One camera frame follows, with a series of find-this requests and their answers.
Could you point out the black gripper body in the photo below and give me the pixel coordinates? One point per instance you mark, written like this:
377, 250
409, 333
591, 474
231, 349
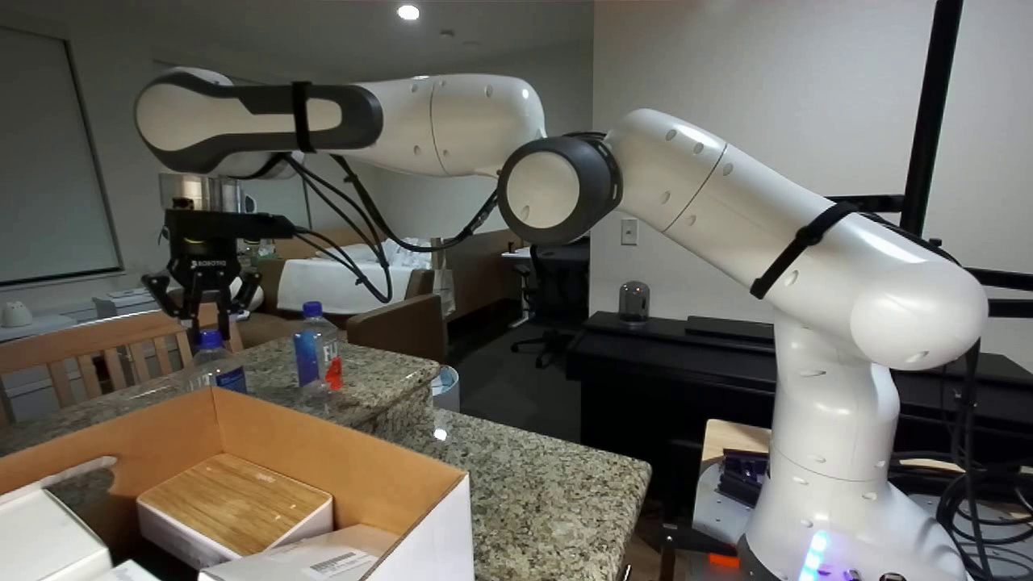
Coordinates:
204, 264

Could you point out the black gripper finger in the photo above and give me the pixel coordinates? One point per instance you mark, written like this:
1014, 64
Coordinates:
162, 294
244, 294

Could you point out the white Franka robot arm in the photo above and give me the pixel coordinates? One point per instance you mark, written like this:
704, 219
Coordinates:
860, 278

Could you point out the clear bottle red blue label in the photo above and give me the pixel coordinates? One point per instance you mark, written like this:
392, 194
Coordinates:
312, 349

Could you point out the wooden top white box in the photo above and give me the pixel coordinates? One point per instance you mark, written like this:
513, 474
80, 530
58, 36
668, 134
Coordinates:
231, 506

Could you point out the white cardboard box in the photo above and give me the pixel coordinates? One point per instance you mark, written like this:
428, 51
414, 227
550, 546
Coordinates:
357, 474

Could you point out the plain white flat box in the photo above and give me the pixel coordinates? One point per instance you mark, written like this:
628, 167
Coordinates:
42, 534

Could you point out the white bed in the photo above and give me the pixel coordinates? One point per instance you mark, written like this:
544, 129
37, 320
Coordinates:
332, 281

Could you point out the narrow wooden chair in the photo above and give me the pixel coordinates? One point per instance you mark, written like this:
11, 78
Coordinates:
84, 349

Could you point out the white projection screen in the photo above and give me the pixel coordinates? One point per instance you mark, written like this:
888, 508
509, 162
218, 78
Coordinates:
49, 162

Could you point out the clear glass cup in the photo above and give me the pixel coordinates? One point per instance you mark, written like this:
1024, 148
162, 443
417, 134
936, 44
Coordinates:
447, 389

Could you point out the black office chair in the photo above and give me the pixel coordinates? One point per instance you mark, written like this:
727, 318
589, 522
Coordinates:
550, 294

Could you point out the round ceiling light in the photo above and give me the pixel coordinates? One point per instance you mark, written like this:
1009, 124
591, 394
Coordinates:
409, 10

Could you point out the glass jar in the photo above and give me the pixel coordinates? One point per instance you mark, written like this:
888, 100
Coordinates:
632, 301

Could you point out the long black desk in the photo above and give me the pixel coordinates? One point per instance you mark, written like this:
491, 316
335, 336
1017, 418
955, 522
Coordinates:
665, 377

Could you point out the small light side table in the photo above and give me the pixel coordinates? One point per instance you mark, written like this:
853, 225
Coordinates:
725, 527

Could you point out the small black device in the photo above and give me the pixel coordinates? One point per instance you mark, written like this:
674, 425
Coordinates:
742, 476

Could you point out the black stand pole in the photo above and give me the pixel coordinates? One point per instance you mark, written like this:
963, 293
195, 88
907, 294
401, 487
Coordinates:
929, 108

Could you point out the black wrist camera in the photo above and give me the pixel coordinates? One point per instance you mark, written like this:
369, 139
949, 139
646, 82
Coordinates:
231, 225

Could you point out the white wall outlet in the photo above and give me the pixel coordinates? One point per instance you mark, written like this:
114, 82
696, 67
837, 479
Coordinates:
628, 230

